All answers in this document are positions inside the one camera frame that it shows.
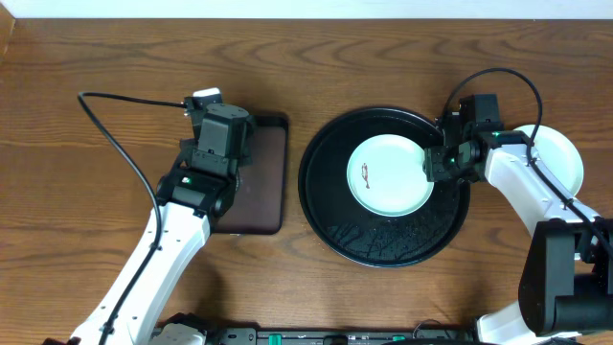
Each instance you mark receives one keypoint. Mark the light green plate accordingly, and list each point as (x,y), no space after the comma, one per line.
(385,176)

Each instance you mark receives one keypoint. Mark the black rectangular tray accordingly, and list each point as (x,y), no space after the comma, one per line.
(259,202)

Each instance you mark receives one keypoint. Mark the black round tray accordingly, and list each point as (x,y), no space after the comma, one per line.
(350,229)

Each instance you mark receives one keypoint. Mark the light blue plate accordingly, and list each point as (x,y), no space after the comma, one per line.
(560,156)

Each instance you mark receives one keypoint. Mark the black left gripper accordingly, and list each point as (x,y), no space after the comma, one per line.
(248,126)

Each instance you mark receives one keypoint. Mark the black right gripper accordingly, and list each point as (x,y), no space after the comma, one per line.
(433,165)

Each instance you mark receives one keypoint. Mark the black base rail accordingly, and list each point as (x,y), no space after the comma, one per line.
(251,336)

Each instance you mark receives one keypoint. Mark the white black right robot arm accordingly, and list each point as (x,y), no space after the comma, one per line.
(566,286)

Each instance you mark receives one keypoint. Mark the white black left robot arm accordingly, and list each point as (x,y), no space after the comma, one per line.
(199,189)

